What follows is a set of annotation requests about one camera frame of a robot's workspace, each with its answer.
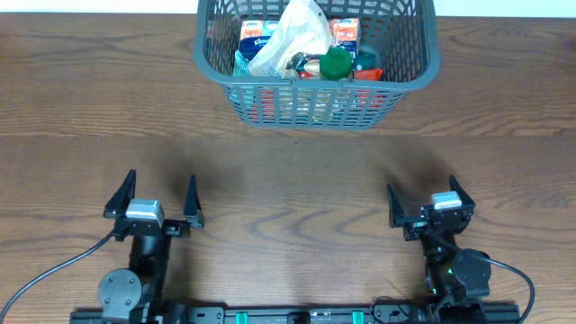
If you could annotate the green Nescafe coffee bag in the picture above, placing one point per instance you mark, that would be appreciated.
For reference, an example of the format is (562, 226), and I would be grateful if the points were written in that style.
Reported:
(366, 60)

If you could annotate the green lid jar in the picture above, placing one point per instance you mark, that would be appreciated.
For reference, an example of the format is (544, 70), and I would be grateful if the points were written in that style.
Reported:
(336, 64)

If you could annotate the teal wet wipes pack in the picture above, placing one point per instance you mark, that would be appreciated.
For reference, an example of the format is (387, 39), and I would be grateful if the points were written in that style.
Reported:
(240, 68)

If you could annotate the beige paper bag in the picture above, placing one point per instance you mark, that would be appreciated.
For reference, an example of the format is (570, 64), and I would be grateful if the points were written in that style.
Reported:
(303, 28)

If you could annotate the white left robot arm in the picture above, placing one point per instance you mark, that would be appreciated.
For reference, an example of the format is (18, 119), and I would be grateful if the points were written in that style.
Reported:
(135, 294)

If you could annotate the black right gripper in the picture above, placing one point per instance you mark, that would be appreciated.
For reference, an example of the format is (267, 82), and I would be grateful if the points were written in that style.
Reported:
(417, 225)

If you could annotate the grey plastic basket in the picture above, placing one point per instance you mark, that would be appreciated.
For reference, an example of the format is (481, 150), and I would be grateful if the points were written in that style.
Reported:
(403, 35)

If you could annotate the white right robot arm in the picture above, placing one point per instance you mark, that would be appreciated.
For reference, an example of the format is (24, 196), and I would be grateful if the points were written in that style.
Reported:
(457, 278)

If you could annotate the Kleenex tissue multipack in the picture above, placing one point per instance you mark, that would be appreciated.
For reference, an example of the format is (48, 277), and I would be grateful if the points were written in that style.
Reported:
(254, 35)

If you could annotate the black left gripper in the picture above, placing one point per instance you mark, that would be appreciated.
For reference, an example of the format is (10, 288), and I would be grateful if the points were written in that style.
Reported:
(191, 211)

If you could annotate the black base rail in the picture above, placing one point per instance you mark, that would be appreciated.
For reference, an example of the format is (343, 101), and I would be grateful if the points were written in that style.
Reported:
(379, 313)

